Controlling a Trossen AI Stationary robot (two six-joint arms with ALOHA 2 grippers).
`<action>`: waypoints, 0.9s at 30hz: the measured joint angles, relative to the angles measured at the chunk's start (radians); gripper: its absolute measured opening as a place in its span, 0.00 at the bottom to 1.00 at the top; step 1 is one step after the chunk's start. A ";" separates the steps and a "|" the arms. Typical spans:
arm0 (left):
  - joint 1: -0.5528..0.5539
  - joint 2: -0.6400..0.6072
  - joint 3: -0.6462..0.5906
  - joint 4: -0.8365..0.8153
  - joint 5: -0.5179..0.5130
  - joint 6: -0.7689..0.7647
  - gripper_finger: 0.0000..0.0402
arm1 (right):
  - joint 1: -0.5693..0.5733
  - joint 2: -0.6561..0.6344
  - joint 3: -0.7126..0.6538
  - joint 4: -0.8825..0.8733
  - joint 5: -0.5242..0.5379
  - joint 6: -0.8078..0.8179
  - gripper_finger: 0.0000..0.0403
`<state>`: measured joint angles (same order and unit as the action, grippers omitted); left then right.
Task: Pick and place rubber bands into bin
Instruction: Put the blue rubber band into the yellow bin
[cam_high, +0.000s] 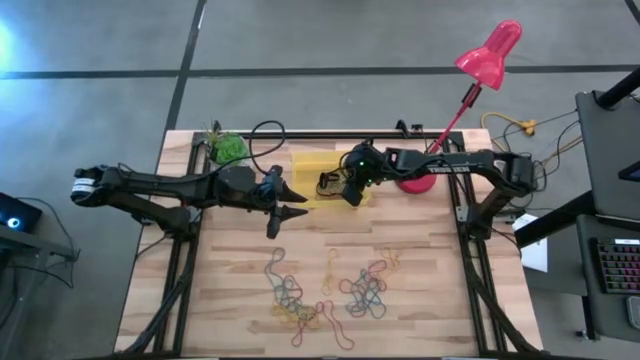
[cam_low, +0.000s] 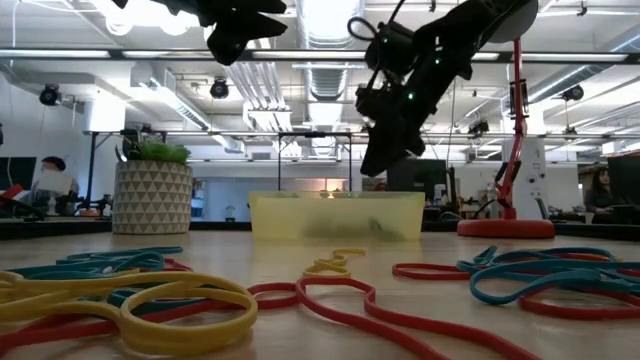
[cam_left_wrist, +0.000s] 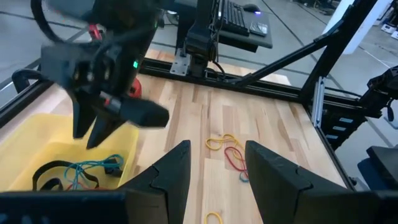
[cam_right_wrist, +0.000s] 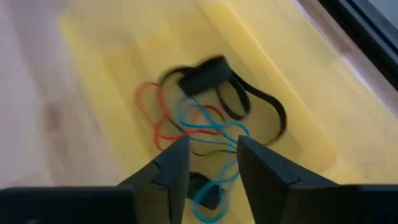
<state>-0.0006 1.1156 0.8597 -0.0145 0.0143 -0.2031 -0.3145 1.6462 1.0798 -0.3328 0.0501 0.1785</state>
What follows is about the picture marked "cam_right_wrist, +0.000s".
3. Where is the thin black rubber band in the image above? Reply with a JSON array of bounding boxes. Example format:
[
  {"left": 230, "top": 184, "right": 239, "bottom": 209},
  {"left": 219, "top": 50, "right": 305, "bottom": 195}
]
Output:
[{"left": 157, "top": 63, "right": 287, "bottom": 156}]

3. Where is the blue rubber band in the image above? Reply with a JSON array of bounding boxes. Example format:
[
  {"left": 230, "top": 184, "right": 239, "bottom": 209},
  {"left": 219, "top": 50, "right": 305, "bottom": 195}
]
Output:
[
  {"left": 175, "top": 96, "right": 251, "bottom": 147},
  {"left": 190, "top": 136, "right": 241, "bottom": 224}
]

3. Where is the red rubber band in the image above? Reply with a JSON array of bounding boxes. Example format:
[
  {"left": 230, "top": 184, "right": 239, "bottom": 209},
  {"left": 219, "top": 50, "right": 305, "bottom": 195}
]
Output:
[{"left": 134, "top": 82, "right": 226, "bottom": 152}]

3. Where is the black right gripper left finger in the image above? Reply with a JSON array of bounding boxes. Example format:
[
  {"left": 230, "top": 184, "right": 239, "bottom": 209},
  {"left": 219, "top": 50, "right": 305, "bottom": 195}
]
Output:
[{"left": 121, "top": 135, "right": 191, "bottom": 224}]

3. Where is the yellow translucent plastic bin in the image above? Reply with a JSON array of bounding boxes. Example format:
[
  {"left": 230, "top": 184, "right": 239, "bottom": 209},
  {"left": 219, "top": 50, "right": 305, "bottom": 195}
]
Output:
[{"left": 60, "top": 0, "right": 398, "bottom": 224}]

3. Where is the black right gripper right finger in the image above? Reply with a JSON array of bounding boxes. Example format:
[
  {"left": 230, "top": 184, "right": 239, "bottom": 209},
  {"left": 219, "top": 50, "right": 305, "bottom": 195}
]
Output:
[{"left": 236, "top": 135, "right": 338, "bottom": 224}]

